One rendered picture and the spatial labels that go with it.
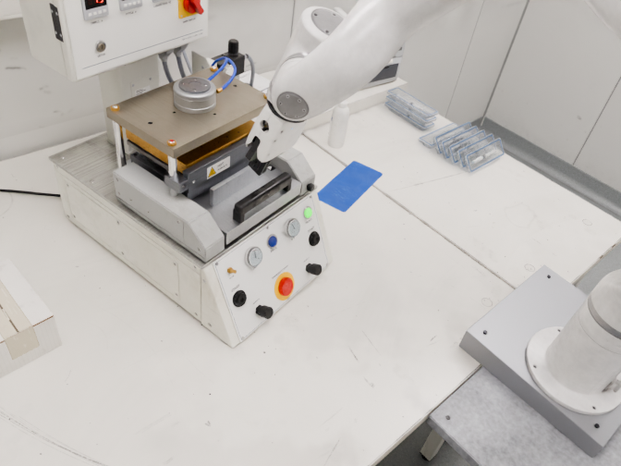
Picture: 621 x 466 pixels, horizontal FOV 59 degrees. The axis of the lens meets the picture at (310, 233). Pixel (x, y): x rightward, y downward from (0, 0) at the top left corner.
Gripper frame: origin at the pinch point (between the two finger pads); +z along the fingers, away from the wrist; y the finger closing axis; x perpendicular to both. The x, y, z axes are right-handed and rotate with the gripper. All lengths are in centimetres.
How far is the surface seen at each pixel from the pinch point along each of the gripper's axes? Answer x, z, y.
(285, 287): -18.3, 21.4, -0.6
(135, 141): 20.6, 9.8, -10.1
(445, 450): -86, 81, 41
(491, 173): -33, 21, 82
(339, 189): -6, 31, 41
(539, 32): -1, 43, 241
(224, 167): 5.0, 5.7, -2.4
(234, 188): 1.6, 8.8, -1.7
